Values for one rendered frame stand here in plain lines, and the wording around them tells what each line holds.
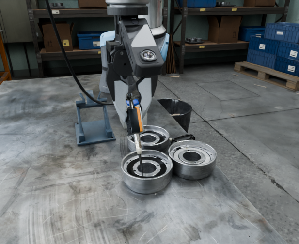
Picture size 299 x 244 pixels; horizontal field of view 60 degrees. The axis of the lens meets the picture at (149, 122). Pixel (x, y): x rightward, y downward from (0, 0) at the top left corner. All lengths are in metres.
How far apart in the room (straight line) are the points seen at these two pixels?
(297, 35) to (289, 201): 2.80
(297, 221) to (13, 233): 1.55
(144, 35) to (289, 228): 1.46
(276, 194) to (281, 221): 0.23
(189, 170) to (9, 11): 3.97
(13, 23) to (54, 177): 3.82
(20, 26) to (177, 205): 3.99
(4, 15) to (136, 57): 3.98
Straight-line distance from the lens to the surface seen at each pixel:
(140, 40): 0.43
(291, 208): 1.86
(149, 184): 0.50
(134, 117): 0.50
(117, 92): 0.49
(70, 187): 0.56
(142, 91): 0.50
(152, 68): 0.40
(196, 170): 0.54
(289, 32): 4.31
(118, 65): 0.47
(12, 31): 4.34
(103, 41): 1.03
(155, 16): 0.98
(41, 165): 0.65
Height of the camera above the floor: 1.14
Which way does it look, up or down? 26 degrees down
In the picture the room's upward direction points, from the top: straight up
